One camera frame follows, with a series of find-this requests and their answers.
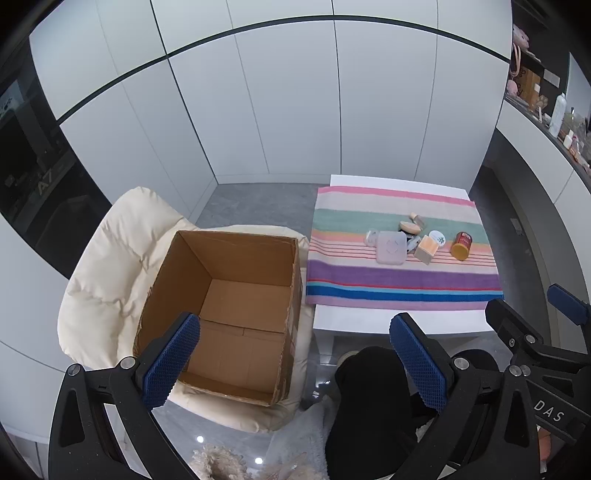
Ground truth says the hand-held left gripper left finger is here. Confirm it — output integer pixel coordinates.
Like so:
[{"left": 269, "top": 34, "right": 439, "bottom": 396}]
[{"left": 48, "top": 312, "right": 201, "bottom": 480}]

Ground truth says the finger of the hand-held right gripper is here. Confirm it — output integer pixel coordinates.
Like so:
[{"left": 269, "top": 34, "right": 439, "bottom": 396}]
[
  {"left": 547, "top": 284, "right": 591, "bottom": 328},
  {"left": 486, "top": 299, "right": 591, "bottom": 370}
]

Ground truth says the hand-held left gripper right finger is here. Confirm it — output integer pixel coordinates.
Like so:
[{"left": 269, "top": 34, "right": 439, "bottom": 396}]
[{"left": 383, "top": 313, "right": 542, "bottom": 480}]

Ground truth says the cardboard box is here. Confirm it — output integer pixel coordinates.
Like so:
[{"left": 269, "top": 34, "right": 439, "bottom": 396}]
[{"left": 133, "top": 230, "right": 304, "bottom": 407}]

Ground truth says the yellow lid jar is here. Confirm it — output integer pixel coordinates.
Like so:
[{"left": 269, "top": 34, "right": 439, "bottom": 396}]
[{"left": 450, "top": 232, "right": 472, "bottom": 262}]

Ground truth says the wooden cube box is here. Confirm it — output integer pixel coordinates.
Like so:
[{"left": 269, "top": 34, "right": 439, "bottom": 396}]
[{"left": 414, "top": 234, "right": 438, "bottom": 265}]

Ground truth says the lilac square case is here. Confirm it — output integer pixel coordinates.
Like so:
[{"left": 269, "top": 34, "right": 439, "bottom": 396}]
[{"left": 375, "top": 231, "right": 408, "bottom": 265}]

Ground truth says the white low table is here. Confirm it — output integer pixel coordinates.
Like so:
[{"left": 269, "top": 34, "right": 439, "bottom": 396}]
[{"left": 311, "top": 174, "right": 492, "bottom": 365}]

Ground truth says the striped colourful towel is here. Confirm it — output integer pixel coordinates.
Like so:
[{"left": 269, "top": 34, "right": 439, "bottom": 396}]
[{"left": 305, "top": 185, "right": 504, "bottom": 311}]

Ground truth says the beige shaggy rug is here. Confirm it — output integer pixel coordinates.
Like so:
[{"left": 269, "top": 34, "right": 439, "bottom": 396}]
[{"left": 191, "top": 445, "right": 324, "bottom": 480}]

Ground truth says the cream padded chair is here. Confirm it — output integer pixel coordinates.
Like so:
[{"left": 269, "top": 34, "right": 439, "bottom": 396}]
[{"left": 58, "top": 186, "right": 319, "bottom": 433}]

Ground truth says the grey fluffy cloth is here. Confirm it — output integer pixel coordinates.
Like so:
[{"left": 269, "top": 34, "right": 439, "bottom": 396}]
[{"left": 268, "top": 397, "right": 334, "bottom": 480}]

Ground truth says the white plastic bottle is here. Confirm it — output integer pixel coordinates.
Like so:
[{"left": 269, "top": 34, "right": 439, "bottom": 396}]
[{"left": 549, "top": 92, "right": 568, "bottom": 137}]

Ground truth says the brown cardboard carton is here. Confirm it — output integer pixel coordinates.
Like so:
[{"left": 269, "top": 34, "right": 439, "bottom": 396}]
[{"left": 519, "top": 67, "right": 543, "bottom": 100}]

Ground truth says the black glass cabinet panel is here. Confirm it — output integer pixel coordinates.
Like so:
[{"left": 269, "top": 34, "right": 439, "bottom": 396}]
[{"left": 0, "top": 55, "right": 114, "bottom": 280}]

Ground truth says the pink plush toy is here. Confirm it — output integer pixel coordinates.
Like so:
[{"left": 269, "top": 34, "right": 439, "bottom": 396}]
[{"left": 510, "top": 25, "right": 532, "bottom": 70}]

